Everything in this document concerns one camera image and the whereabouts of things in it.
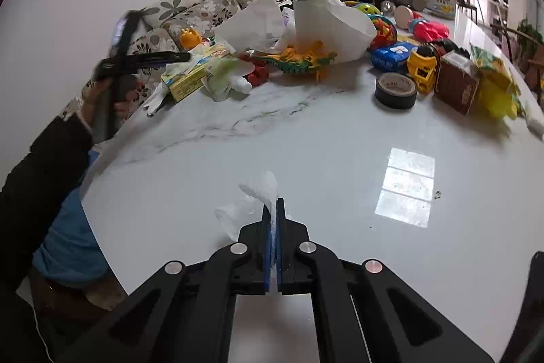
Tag white tissue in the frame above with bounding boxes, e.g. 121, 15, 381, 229
215, 170, 290, 241

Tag pale egg shaped toy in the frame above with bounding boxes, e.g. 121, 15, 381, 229
394, 4, 414, 28

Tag white paper piece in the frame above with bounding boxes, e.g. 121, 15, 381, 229
520, 97, 544, 136

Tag blue white box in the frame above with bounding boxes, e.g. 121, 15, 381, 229
370, 42, 420, 74

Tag colourful lattice ball toy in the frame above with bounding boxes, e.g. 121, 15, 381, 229
367, 14, 399, 51

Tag floral cushion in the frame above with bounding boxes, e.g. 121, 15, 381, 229
140, 0, 203, 28

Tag white crumpled paper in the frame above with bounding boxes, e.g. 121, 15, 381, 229
213, 0, 286, 51

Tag person's left hand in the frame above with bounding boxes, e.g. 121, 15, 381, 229
82, 76, 144, 122

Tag yellow green snack packet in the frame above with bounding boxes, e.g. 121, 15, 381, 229
469, 44, 526, 121

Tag brown wooden stool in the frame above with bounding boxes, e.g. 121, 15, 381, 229
29, 267, 129, 324

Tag black tape roll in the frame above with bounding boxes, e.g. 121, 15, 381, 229
374, 72, 419, 112

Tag yellow toy truck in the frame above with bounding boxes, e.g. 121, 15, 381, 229
406, 46, 439, 94

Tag yellow plastic toy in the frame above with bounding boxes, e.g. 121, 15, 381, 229
179, 27, 202, 51

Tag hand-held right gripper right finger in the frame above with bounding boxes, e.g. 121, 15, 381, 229
276, 198, 496, 363

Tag white paper towel roll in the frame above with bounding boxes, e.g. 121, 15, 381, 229
292, 0, 378, 64

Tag yellow green dragon toy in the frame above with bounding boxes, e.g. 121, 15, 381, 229
265, 40, 339, 82

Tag black red ball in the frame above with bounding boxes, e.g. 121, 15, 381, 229
418, 39, 460, 60

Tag dark wooden chair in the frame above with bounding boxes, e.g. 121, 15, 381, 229
452, 0, 479, 24

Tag green yellow cardboard box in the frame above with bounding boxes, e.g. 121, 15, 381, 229
160, 44, 237, 102

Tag brown cardboard box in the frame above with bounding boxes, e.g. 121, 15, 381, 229
432, 50, 481, 116

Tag person's left forearm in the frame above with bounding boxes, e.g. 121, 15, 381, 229
0, 114, 95, 306

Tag person's blue clothing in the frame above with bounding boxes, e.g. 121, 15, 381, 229
32, 152, 112, 288

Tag floral fabric sofa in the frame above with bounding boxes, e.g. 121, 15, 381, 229
59, 0, 279, 121

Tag pink plastic toy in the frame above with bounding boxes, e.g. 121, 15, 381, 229
408, 17, 451, 45

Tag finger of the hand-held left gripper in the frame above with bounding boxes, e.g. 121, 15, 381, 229
104, 51, 192, 71
111, 10, 142, 60

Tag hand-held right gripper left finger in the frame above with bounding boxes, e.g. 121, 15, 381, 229
59, 199, 276, 363

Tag wooden armchair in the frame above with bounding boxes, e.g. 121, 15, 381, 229
495, 24, 544, 92

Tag green potted plant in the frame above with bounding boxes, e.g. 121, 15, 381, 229
516, 18, 539, 63

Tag small red toy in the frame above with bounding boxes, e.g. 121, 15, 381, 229
240, 52, 271, 87

